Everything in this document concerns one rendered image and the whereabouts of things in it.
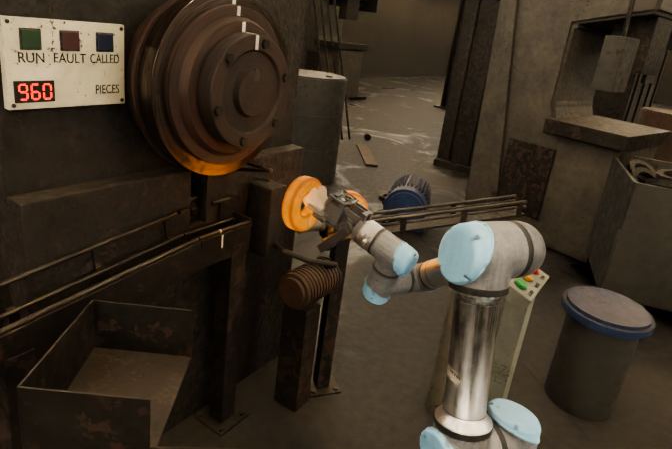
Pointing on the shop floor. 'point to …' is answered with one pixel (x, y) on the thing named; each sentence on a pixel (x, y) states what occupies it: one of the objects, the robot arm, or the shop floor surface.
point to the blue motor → (408, 194)
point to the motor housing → (301, 329)
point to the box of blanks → (635, 233)
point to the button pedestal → (512, 333)
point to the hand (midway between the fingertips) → (304, 197)
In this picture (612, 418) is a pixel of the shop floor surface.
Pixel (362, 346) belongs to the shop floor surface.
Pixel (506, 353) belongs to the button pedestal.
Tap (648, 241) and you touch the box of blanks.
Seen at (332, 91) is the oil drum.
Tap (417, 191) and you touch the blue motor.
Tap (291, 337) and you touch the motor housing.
